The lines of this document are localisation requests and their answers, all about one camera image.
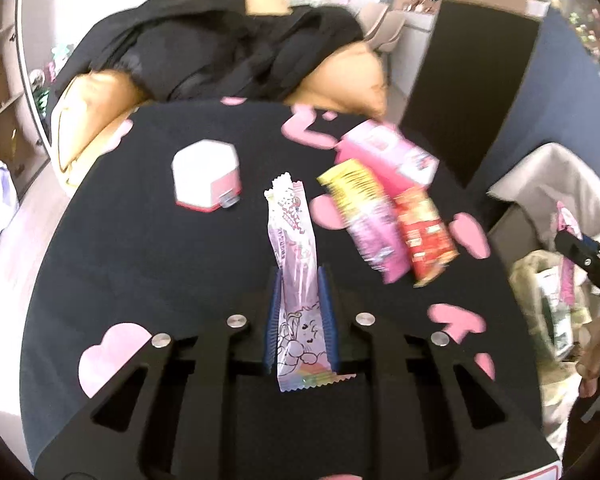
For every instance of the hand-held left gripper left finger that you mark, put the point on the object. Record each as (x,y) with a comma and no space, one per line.
(272,320)

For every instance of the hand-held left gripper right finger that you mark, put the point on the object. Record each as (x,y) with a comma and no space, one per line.
(331,320)

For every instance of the pink slim wrapper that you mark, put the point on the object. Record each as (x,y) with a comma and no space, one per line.
(566,272)

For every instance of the beige plastic bag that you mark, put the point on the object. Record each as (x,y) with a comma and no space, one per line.
(530,280)

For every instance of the white pink cartoon wrapper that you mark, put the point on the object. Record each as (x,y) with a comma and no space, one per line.
(292,240)

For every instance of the person's right hand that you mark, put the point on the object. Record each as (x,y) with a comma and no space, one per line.
(597,347)

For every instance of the green white packet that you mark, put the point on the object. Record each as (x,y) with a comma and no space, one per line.
(555,312)

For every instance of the beige grey cloth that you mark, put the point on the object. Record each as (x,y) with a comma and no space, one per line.
(545,180)

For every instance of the yellow pink snack packet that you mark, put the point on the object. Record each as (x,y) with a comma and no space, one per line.
(365,215)

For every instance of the red snack packet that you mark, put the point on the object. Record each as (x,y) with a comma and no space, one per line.
(425,235)

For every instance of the black pink-print tablecloth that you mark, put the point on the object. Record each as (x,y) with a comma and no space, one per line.
(155,260)

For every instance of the blue partition panel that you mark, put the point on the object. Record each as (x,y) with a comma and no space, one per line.
(570,105)

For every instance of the white hexagonal box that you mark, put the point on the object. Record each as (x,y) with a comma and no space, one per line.
(207,175)

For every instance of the pink cardboard box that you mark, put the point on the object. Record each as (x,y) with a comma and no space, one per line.
(380,150)

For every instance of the beige chair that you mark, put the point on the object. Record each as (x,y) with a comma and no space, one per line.
(394,32)
(372,22)

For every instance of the black jacket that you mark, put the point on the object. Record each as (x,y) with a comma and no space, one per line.
(205,45)

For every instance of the wooden shelf unit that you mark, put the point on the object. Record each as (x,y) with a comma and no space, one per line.
(5,110)

